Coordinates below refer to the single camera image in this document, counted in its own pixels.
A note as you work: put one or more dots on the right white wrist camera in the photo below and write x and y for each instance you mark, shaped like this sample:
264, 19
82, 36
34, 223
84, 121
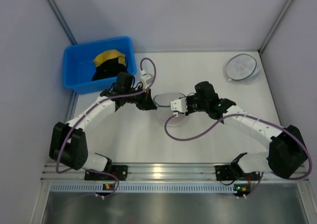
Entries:
179, 106

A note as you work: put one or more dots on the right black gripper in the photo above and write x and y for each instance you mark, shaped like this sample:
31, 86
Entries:
189, 105

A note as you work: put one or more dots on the slotted grey cable duct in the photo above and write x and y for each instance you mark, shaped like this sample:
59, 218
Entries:
148, 188

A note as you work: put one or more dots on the black garment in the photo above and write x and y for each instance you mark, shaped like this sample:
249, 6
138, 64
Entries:
110, 68

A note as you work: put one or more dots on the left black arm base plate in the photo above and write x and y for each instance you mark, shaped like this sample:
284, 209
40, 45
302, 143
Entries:
120, 171

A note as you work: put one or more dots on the yellow garment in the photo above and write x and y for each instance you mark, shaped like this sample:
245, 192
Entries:
107, 55

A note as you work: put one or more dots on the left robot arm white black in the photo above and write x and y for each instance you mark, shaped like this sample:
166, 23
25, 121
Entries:
69, 145

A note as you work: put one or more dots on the aluminium frame rail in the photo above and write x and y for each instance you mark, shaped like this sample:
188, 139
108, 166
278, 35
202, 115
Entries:
146, 172

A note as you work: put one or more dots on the blue plastic bin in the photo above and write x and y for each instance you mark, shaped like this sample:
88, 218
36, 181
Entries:
78, 68

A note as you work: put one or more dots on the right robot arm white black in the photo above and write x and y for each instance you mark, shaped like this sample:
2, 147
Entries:
284, 149

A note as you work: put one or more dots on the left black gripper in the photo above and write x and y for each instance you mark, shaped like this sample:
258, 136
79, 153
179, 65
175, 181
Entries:
144, 101

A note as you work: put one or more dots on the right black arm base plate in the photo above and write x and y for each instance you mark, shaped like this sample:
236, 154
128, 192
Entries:
227, 173

